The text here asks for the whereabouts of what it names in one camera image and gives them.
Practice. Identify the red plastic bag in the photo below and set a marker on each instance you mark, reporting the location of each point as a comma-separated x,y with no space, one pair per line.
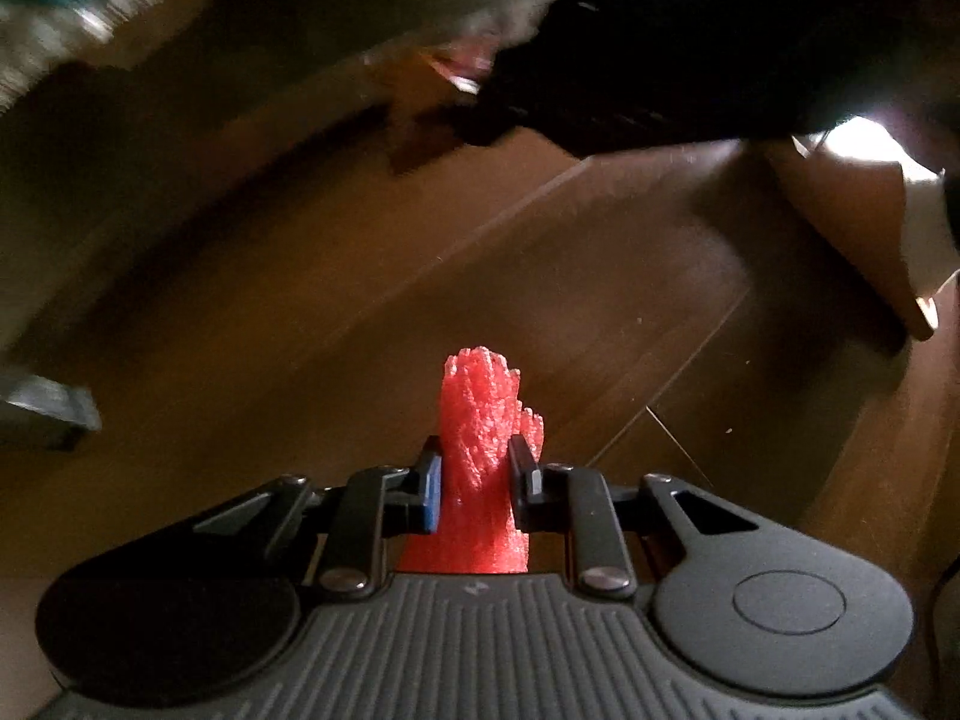
480,405

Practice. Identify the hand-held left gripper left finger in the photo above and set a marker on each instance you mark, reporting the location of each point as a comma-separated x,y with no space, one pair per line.
431,487

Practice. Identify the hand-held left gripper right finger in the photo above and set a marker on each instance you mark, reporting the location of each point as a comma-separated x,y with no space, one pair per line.
521,487

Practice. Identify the teal white zigzag quilt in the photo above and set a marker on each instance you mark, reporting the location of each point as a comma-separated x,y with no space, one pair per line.
45,30

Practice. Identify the crumpled pink wrapper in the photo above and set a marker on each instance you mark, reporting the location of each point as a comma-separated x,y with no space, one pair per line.
457,67

